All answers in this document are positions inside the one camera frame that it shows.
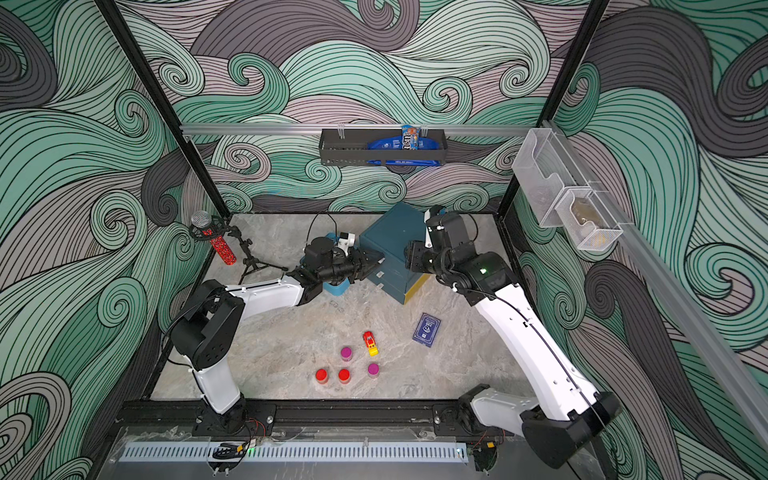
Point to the clear wall bin small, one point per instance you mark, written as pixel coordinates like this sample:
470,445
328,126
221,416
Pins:
589,224

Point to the black tripod with red microphone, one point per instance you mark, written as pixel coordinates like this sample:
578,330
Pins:
214,230

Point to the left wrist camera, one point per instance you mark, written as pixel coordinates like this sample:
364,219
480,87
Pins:
345,242

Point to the aluminium wall rail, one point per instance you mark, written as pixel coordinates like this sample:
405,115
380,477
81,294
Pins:
304,129
748,397

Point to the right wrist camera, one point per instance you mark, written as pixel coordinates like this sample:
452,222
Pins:
437,221

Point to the purple paint can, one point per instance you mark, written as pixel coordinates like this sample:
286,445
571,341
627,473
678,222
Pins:
373,370
346,353

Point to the white slotted cable duct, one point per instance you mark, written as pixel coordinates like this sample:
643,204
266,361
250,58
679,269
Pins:
300,451

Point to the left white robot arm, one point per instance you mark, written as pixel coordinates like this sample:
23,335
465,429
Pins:
206,326

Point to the clear wall bin large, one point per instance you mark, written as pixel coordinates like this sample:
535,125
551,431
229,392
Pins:
546,168

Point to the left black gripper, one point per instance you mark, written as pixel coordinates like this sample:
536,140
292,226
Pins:
357,262

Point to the black wall basket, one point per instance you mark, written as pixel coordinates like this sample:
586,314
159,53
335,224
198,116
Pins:
350,149

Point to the aluminium wall rail right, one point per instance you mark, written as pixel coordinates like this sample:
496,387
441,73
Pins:
748,397

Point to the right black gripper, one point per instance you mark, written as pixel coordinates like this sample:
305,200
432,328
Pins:
417,257

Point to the blue playing card box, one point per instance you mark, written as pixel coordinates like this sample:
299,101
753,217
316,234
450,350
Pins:
426,330

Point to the teal drawer cabinet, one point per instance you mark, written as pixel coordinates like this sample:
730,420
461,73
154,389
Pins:
390,235

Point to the red paint can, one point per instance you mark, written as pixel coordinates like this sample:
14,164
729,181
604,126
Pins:
344,376
322,376

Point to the blue snack packet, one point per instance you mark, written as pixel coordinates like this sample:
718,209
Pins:
419,150

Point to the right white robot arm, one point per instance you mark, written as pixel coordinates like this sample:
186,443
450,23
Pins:
566,411

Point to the red yellow toy car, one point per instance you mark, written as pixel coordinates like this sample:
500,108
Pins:
370,343

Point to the aluminium wall rail back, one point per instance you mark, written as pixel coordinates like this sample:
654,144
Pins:
304,129

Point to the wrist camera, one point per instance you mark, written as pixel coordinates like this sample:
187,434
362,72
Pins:
345,242
437,221

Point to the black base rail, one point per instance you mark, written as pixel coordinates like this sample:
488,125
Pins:
443,417

